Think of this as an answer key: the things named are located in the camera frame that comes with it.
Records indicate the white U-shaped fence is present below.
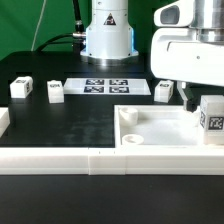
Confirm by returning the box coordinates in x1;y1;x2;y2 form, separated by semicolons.
0;107;224;176

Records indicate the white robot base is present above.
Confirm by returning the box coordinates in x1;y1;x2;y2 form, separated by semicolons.
80;0;139;66

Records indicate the black cable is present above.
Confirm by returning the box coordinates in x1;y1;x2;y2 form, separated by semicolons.
34;0;88;53

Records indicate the white square tabletop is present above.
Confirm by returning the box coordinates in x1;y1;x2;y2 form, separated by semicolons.
114;105;224;147

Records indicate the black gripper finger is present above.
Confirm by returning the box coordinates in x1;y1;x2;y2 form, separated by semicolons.
177;81;197;112

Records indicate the white marker sheet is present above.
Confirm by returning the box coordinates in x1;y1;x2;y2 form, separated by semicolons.
64;78;151;95

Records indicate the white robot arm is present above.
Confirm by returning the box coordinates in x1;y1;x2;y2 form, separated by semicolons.
150;0;224;87

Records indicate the white thin cable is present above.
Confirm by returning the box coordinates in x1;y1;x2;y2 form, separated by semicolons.
31;0;48;52

